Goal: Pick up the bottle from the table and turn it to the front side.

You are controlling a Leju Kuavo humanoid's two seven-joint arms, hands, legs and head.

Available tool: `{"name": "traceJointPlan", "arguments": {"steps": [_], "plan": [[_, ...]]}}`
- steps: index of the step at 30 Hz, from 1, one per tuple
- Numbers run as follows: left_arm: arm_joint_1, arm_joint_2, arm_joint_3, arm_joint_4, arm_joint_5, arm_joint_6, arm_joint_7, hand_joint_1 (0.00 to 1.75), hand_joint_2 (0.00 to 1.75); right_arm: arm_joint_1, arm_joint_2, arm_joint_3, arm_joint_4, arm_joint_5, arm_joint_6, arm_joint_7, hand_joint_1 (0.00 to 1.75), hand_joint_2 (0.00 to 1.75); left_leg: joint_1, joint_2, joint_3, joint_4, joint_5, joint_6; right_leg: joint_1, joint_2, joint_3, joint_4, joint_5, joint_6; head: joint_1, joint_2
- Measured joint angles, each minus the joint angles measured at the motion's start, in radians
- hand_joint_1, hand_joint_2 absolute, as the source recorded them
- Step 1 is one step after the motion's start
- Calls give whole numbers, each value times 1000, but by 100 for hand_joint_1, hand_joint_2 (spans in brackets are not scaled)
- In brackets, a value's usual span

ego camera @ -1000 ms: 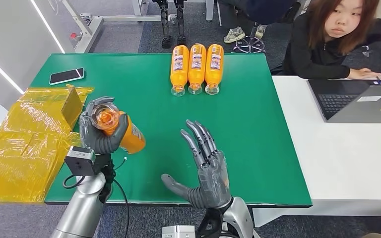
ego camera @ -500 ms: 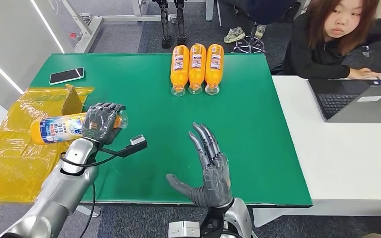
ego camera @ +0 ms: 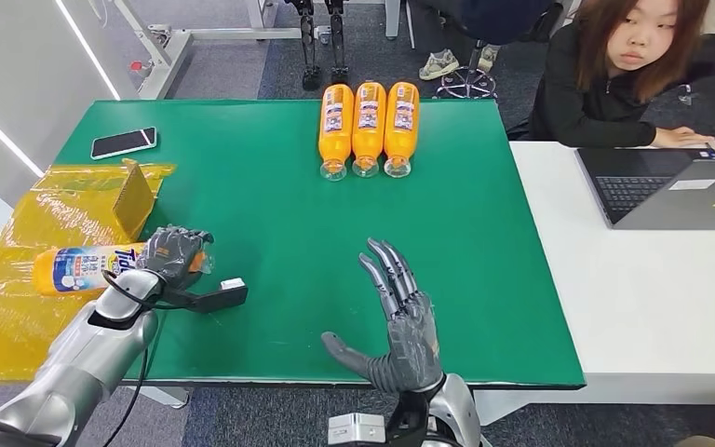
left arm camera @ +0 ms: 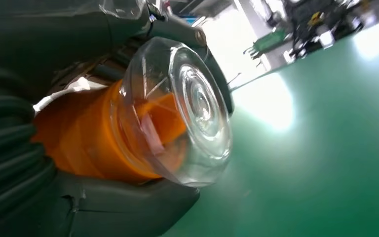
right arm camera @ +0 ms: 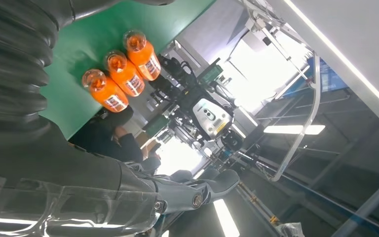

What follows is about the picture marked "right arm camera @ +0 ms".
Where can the orange juice bottle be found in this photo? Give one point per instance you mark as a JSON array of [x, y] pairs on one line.
[[107, 95], [143, 59], [127, 78]]

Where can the ceiling light panel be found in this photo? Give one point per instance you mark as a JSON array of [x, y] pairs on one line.
[[294, 130]]

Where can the green table mat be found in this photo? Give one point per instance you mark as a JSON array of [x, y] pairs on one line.
[[88, 39]]

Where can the person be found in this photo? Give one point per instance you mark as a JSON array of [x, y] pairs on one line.
[[98, 137]]

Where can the blue panel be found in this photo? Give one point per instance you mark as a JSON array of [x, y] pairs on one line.
[[330, 78]]

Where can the black humanoid robot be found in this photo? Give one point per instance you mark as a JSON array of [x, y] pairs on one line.
[[210, 117]]

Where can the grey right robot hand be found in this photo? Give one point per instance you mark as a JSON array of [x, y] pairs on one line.
[[62, 157]]

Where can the crumpled clear plastic bag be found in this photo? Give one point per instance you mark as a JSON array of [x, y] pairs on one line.
[[289, 229]]

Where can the white gantry frame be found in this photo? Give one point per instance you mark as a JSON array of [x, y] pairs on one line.
[[256, 24]]

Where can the clear plastic cover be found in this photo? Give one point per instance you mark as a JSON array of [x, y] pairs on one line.
[[78, 202]]

